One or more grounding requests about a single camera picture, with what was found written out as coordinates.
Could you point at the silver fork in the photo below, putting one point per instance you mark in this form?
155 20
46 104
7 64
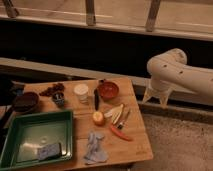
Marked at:
122 123

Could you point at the wooden table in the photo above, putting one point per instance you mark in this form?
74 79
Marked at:
119 151

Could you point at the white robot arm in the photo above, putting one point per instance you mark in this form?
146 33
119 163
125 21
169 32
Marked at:
170 68

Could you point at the black handled knife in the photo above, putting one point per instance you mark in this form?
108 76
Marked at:
96 96

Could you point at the green plastic tray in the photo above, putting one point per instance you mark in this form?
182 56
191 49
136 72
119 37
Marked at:
28 133

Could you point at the white cup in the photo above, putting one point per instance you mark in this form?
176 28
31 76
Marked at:
81 91

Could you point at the blue sponge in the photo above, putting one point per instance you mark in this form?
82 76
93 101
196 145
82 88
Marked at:
49 151

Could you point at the bunch of dark grapes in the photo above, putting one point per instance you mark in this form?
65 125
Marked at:
53 89

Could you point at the peeled banana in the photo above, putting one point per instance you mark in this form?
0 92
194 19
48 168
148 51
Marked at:
114 113

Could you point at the blue grey cloth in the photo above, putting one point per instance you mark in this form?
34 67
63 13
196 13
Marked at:
95 153

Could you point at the red bowl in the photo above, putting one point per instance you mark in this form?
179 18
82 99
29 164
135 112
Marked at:
108 90

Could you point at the dark brown bowl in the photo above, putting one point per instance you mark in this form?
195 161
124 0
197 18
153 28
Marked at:
26 102

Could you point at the yellow apple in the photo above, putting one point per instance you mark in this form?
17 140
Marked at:
98 118

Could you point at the dark tin can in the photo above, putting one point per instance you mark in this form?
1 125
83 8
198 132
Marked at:
58 99

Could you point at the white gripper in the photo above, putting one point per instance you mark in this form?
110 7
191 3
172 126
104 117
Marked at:
159 89

